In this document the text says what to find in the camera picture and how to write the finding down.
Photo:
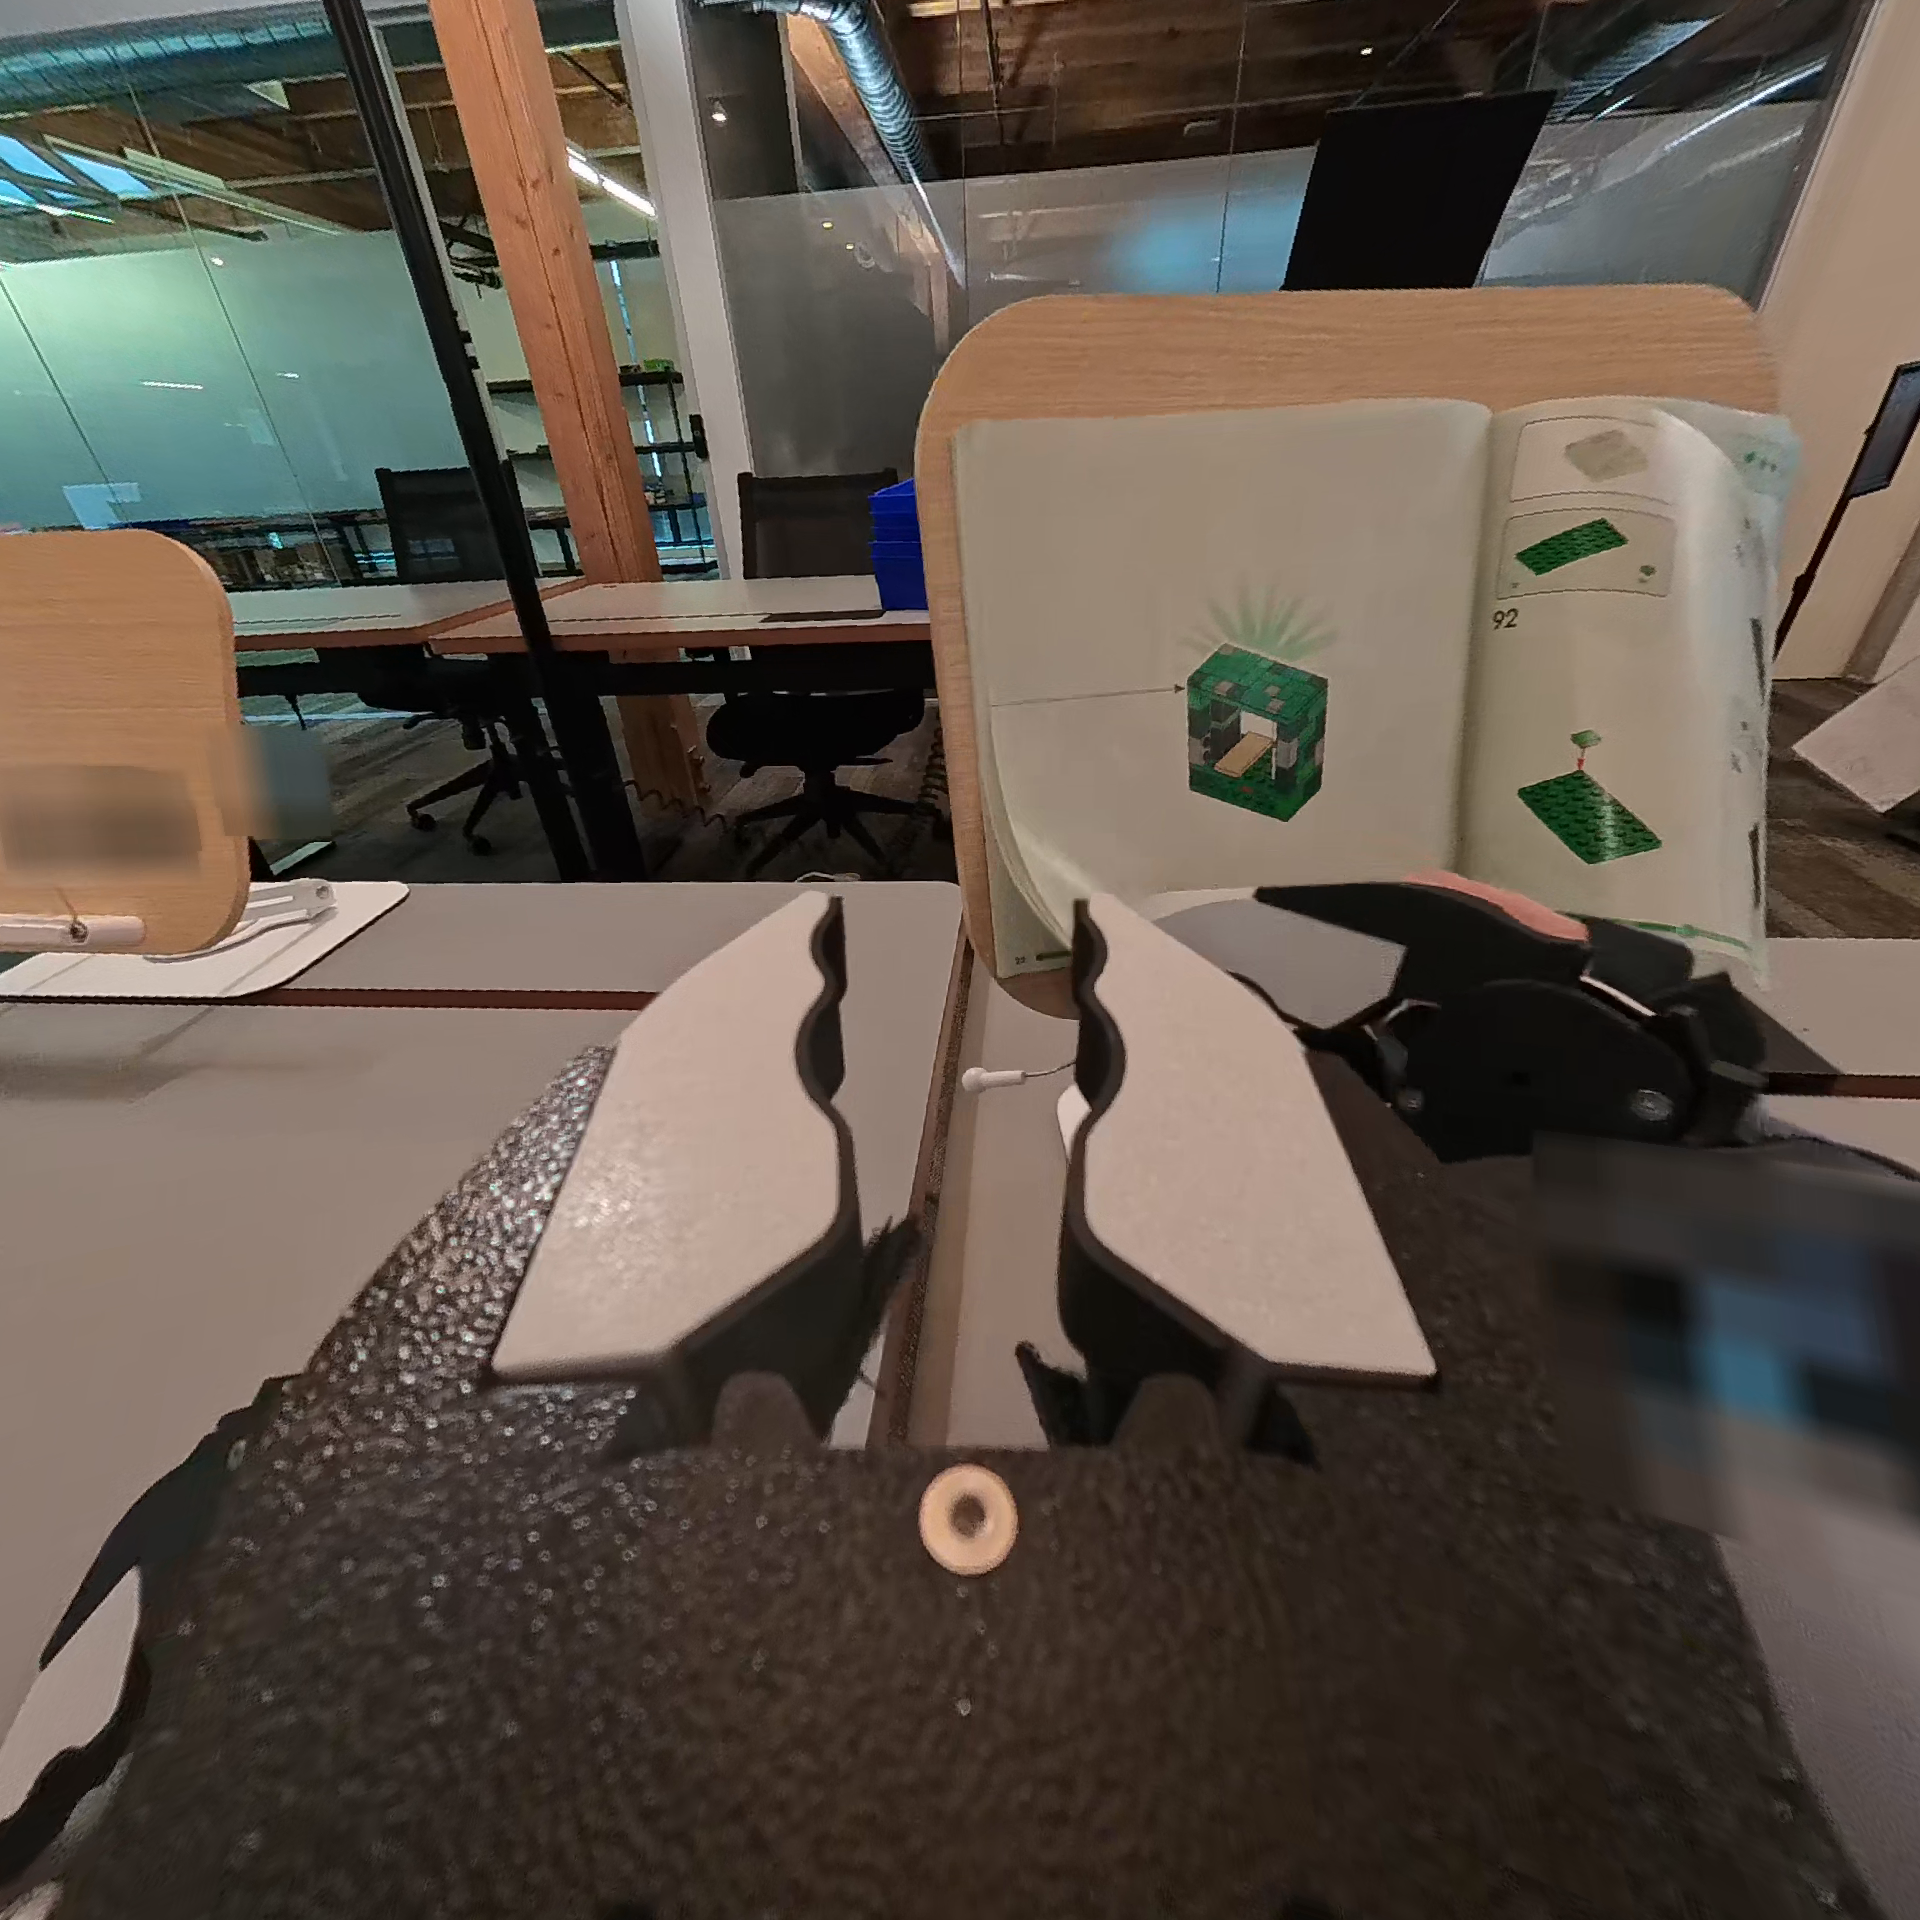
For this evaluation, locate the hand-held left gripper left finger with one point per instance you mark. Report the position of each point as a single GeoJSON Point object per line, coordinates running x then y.
{"type": "Point", "coordinates": [691, 1172]}

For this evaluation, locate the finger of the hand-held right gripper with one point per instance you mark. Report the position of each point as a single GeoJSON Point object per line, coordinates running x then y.
{"type": "Point", "coordinates": [1319, 968]}

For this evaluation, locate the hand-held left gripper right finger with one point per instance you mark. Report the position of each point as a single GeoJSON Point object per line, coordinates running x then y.
{"type": "Point", "coordinates": [1245, 1201]}

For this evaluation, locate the brick instruction booklet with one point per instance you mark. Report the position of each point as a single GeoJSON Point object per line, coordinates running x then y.
{"type": "Point", "coordinates": [1202, 524]}

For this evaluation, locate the grey desk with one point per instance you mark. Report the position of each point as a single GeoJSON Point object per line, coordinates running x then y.
{"type": "Point", "coordinates": [984, 1320]}
{"type": "Point", "coordinates": [300, 1172]}

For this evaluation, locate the far wood-edged desk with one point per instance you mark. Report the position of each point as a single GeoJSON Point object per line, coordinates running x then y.
{"type": "Point", "coordinates": [331, 608]}
{"type": "Point", "coordinates": [675, 615]}

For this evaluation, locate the white paper on stand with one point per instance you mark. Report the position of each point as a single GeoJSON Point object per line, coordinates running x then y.
{"type": "Point", "coordinates": [1875, 750]}

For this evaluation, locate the black office chair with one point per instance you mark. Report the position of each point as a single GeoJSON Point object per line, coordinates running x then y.
{"type": "Point", "coordinates": [810, 721]}
{"type": "Point", "coordinates": [428, 517]}

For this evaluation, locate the blue storage bins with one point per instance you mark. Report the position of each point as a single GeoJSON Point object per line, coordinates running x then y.
{"type": "Point", "coordinates": [901, 557]}

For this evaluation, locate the black tablet on tripod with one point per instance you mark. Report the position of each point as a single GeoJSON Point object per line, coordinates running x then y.
{"type": "Point", "coordinates": [1893, 429]}

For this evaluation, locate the black hanging panel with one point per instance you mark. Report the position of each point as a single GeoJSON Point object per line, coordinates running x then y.
{"type": "Point", "coordinates": [1412, 196]}

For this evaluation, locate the wooden pillar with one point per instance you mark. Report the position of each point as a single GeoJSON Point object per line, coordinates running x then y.
{"type": "Point", "coordinates": [540, 300]}

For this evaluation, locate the black metal post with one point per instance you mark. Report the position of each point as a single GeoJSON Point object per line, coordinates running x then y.
{"type": "Point", "coordinates": [470, 452]}

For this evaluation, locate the silver ceiling duct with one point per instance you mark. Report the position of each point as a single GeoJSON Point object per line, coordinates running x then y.
{"type": "Point", "coordinates": [870, 120]}

